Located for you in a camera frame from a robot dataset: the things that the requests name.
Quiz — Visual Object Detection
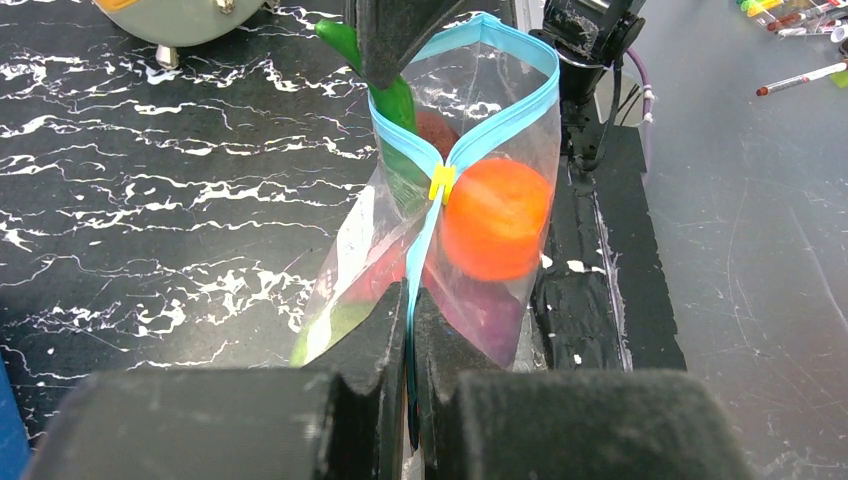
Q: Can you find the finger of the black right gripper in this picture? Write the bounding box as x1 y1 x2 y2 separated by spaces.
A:
344 0 464 89

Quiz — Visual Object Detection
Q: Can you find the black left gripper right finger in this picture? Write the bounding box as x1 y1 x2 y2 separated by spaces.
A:
414 290 753 479

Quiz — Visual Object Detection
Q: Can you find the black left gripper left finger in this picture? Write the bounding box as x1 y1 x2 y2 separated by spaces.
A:
25 283 407 479

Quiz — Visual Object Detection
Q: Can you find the green toy bean pod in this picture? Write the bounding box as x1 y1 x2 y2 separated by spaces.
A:
315 20 427 204

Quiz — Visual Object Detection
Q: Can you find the brown toy kiwi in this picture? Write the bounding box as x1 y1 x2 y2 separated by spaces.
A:
416 110 460 160

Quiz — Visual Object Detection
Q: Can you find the purple toy eggplant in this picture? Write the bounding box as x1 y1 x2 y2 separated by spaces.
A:
422 267 526 367

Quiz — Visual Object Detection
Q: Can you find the clear zip top bag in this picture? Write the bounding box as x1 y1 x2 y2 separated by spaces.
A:
290 13 560 448

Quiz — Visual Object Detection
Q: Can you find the orange toy orange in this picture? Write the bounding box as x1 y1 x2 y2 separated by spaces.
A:
440 157 553 282

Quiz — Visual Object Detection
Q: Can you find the cream cylinder with coloured face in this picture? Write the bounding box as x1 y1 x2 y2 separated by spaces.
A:
94 0 279 70

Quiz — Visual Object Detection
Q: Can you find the blue plastic bin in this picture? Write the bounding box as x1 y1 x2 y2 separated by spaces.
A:
0 362 31 480

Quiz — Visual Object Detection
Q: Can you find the marker pen on desk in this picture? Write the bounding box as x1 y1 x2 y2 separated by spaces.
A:
755 60 847 97

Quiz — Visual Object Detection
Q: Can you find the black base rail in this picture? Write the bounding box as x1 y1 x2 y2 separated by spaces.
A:
530 1 686 371

